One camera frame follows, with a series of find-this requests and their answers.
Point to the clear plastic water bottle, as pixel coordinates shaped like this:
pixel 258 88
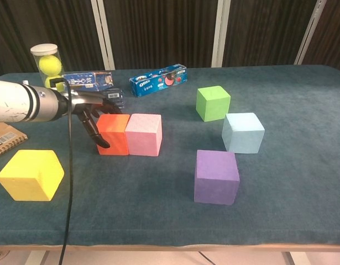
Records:
pixel 115 95

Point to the blue Oreo cookie box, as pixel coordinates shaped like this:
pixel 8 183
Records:
pixel 156 81

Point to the light blue foam cube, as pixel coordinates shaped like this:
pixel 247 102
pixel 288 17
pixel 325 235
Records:
pixel 241 132

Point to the yellow tennis ball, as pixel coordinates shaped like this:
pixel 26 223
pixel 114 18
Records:
pixel 50 65
pixel 48 81

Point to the orange foam cube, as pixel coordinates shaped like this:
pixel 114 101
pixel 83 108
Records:
pixel 114 138

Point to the yellow foam cube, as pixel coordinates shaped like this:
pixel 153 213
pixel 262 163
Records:
pixel 34 171

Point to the clear tennis ball tube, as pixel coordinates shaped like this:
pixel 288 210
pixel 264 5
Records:
pixel 44 49

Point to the green foam cube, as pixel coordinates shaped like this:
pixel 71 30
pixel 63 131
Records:
pixel 212 103

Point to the blue orange snack box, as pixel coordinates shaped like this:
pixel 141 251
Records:
pixel 86 81

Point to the brown spiral notebook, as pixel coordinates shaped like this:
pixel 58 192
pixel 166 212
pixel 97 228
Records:
pixel 4 140

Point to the purple foam cube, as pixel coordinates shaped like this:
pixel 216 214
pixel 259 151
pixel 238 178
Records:
pixel 216 176

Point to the white partition post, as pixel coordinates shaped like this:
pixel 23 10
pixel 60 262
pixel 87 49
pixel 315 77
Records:
pixel 220 33
pixel 309 33
pixel 103 36

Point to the pink foam cube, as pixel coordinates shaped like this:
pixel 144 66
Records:
pixel 143 138

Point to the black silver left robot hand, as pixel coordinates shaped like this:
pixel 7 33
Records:
pixel 84 100

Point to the dark blue table cloth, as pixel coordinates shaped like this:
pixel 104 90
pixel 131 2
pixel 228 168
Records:
pixel 158 209

